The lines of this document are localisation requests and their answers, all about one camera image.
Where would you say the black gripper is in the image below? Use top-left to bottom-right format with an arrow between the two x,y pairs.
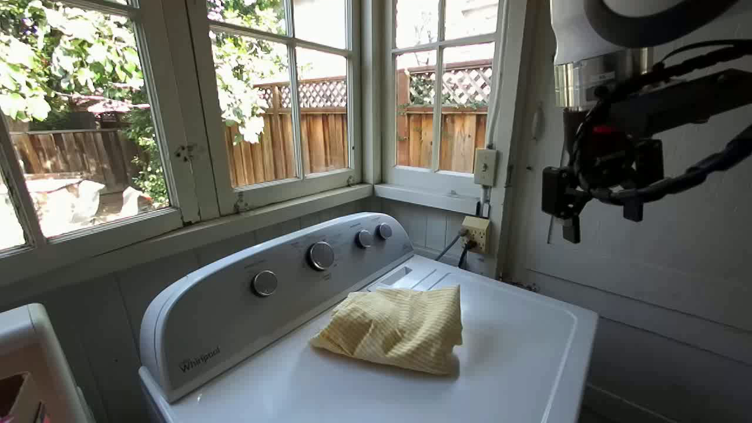
559,106 -> 668,247

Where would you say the white conduit pipe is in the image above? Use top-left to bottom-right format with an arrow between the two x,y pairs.
474,186 -> 493,222

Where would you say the beige outlet box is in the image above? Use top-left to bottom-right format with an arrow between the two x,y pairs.
458,214 -> 493,257

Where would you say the white panel door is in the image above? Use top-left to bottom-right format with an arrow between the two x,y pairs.
500,0 -> 752,423

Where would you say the yellow folded cloth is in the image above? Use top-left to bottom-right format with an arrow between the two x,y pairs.
308,283 -> 466,378

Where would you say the white dryer machine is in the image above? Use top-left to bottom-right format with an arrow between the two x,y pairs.
137,209 -> 601,423

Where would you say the large silver dryer knob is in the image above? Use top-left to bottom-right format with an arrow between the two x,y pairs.
304,240 -> 339,276
248,268 -> 281,301

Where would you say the brown wooden fence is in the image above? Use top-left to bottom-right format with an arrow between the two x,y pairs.
8,62 -> 496,190

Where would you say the white appliance corner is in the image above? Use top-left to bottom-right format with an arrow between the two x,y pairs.
0,301 -> 99,423

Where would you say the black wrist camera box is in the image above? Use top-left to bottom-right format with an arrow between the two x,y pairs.
541,166 -> 590,223

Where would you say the beige light switch box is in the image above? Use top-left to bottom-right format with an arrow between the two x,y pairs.
473,146 -> 500,190

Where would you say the black power cord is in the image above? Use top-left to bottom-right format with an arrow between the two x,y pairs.
433,229 -> 480,270

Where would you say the black corrugated cable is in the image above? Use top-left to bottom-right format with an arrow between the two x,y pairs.
600,124 -> 752,223

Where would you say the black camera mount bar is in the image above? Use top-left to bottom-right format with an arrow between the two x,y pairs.
607,67 -> 752,136

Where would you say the white gridded window frame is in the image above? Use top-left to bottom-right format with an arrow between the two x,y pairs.
373,0 -> 512,214
185,0 -> 372,214

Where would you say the white wide window frame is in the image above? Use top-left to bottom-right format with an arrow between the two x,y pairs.
0,0 -> 230,261

